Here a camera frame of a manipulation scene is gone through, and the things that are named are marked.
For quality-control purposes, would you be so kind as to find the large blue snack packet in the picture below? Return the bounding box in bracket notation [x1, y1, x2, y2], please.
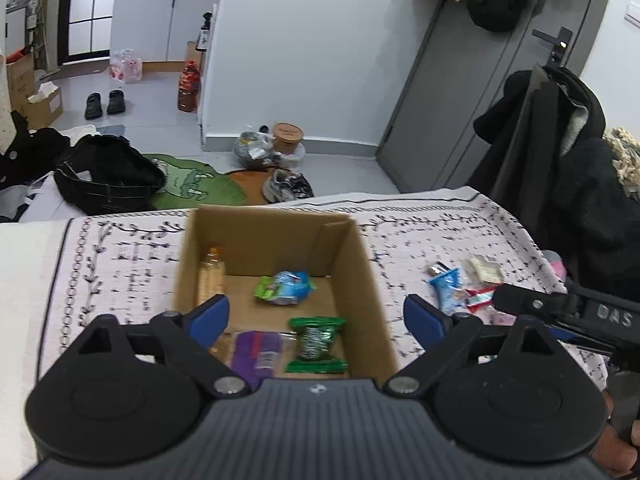
[428, 267, 468, 313]

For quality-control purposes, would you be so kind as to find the brown cardboard box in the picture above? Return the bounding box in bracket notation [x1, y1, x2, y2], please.
[172, 206, 403, 386]

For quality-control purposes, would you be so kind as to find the red white snack packet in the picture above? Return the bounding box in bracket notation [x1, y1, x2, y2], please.
[464, 284, 503, 311]

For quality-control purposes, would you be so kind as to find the black bag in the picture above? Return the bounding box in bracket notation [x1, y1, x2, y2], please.
[54, 134, 167, 215]

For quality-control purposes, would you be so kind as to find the door handle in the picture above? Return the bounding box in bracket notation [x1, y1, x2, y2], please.
[532, 26, 573, 68]

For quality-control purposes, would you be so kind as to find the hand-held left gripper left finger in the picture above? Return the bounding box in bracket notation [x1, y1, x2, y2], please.
[65, 294, 251, 398]

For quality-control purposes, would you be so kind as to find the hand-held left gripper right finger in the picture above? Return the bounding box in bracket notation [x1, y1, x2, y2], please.
[382, 294, 571, 398]

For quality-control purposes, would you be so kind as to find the cream snack packet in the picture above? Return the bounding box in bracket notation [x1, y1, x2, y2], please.
[468, 255, 506, 285]

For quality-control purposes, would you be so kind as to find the white bed sheet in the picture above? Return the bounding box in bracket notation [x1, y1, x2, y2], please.
[0, 220, 71, 480]

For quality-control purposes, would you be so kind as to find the white black printed blanket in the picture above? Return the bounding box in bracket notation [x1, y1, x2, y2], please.
[37, 186, 608, 391]

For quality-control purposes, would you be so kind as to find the tall cardboard box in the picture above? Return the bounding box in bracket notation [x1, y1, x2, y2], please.
[5, 52, 36, 111]

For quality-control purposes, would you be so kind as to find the clear plastic bag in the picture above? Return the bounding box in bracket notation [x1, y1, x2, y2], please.
[234, 130, 281, 167]

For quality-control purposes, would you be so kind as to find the grey sneaker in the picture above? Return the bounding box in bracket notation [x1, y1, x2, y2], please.
[261, 169, 315, 203]

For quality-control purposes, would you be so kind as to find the black framed glass door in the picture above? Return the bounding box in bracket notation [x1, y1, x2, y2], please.
[57, 0, 126, 66]

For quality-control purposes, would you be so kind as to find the brown paper tub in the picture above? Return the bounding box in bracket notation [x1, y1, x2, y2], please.
[272, 122, 304, 155]

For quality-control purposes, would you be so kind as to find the beige knitted cloth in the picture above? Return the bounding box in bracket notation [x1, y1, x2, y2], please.
[602, 127, 640, 186]

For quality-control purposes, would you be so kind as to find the person's right hand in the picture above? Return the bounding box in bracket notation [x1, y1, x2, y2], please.
[590, 392, 640, 480]

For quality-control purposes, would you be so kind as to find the pink toy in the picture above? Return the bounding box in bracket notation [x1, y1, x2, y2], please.
[542, 250, 568, 281]

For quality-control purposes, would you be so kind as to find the long purple snack packet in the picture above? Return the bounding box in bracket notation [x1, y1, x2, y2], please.
[212, 330, 296, 392]

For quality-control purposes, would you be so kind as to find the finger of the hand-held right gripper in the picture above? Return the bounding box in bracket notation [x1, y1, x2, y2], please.
[492, 284, 588, 322]
[542, 321, 621, 358]

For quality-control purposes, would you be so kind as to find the cream dotted cloth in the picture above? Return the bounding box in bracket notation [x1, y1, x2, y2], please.
[0, 35, 16, 156]

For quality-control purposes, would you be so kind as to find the green rug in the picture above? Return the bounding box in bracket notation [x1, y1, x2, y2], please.
[145, 155, 251, 211]

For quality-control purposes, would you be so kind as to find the dark spray bottle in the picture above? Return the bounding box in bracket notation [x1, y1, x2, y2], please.
[196, 12, 213, 52]

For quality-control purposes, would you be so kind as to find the red oil bottle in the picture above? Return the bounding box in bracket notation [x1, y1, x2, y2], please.
[177, 61, 201, 112]

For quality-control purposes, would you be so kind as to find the cardboard box with white paper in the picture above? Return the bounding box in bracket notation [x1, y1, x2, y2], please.
[22, 82, 64, 131]

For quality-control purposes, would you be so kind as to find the orange round rug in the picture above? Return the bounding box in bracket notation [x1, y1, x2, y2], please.
[225, 170, 281, 206]

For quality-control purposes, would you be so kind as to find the grey door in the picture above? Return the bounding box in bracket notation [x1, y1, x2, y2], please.
[376, 0, 618, 193]

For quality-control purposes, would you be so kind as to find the small blue snack packet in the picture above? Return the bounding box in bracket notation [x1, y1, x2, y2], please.
[272, 270, 318, 307]

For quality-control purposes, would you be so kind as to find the black garment with buttons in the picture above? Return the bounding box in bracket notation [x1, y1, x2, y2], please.
[0, 110, 71, 191]

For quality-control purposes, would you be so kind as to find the white floor cabinet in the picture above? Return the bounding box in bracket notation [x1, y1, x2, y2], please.
[111, 0, 224, 63]

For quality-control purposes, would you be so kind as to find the dark green snack packet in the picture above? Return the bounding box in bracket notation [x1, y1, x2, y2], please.
[285, 316, 349, 375]

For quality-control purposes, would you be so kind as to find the orange snack packet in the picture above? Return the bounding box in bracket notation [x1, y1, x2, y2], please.
[197, 247, 227, 311]

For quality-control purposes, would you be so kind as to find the black coat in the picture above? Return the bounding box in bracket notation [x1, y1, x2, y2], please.
[472, 65, 608, 241]

